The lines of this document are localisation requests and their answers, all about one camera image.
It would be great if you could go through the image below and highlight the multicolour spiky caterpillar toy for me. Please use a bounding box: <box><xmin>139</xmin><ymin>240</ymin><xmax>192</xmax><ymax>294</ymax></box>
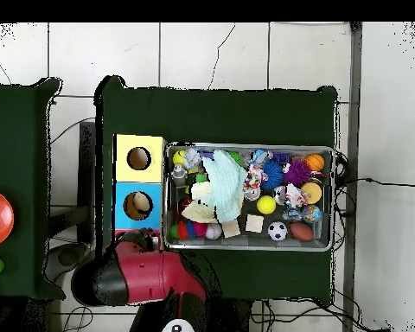
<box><xmin>169</xmin><ymin>220</ymin><xmax>212</xmax><ymax>240</ymax></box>

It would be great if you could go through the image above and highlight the cream waffle cloth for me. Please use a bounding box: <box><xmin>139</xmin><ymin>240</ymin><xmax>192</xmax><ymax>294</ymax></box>
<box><xmin>181</xmin><ymin>181</ymin><xmax>220</xmax><ymax>224</ymax></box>

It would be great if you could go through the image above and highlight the mint waffle cloth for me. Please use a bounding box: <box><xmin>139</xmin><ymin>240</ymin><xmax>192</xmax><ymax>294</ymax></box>
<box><xmin>201</xmin><ymin>149</ymin><xmax>249</xmax><ymax>224</ymax></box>

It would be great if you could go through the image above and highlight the wooden box with three holes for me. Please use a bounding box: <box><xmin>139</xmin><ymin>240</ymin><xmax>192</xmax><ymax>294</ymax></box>
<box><xmin>111</xmin><ymin>133</ymin><xmax>168</xmax><ymax>251</ymax></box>

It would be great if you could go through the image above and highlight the black stand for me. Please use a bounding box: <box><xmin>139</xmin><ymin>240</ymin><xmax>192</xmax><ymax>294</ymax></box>
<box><xmin>42</xmin><ymin>120</ymin><xmax>97</xmax><ymax>283</ymax></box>

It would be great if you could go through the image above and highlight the small colourful crumpled paper ball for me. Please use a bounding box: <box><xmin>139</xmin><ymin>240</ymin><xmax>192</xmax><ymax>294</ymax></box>
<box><xmin>243</xmin><ymin>163</ymin><xmax>269</xmax><ymax>193</ymax></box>

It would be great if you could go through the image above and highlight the blue spiky ball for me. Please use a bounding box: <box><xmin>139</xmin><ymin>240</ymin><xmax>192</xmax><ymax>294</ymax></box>
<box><xmin>260</xmin><ymin>159</ymin><xmax>285</xmax><ymax>190</ymax></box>

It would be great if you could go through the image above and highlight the crushed bottle with blue label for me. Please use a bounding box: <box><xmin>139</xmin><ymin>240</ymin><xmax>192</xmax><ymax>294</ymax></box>
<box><xmin>248</xmin><ymin>148</ymin><xmax>274</xmax><ymax>168</ymax></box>

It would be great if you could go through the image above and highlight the dark green table cloth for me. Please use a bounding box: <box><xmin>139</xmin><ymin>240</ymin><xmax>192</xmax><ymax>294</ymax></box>
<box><xmin>94</xmin><ymin>75</ymin><xmax>338</xmax><ymax>305</ymax></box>
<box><xmin>0</xmin><ymin>77</ymin><xmax>67</xmax><ymax>300</ymax></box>

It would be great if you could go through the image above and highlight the long colourful crumpled wrapper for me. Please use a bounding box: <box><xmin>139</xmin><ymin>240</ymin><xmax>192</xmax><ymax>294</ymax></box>
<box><xmin>284</xmin><ymin>182</ymin><xmax>311</xmax><ymax>209</ymax></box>

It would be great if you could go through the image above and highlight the purple spiky ball with eyes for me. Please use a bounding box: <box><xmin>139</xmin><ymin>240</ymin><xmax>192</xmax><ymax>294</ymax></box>
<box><xmin>282</xmin><ymin>156</ymin><xmax>315</xmax><ymax>188</ymax></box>

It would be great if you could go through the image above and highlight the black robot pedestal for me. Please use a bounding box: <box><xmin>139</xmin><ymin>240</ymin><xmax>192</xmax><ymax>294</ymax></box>
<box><xmin>212</xmin><ymin>298</ymin><xmax>253</xmax><ymax>332</ymax></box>

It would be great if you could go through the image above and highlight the black cable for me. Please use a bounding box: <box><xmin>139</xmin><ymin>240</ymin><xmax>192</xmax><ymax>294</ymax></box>
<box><xmin>61</xmin><ymin>305</ymin><xmax>94</xmax><ymax>332</ymax></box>
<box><xmin>250</xmin><ymin>297</ymin><xmax>392</xmax><ymax>332</ymax></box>
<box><xmin>49</xmin><ymin>117</ymin><xmax>97</xmax><ymax>145</ymax></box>
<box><xmin>335</xmin><ymin>176</ymin><xmax>415</xmax><ymax>188</ymax></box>

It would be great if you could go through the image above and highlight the silver wire mesh bin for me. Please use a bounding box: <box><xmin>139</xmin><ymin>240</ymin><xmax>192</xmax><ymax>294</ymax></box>
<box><xmin>163</xmin><ymin>142</ymin><xmax>335</xmax><ymax>252</ymax></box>

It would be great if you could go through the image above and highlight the grey metal rail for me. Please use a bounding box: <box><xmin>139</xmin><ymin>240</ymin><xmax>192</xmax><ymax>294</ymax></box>
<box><xmin>342</xmin><ymin>22</ymin><xmax>364</xmax><ymax>332</ymax></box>

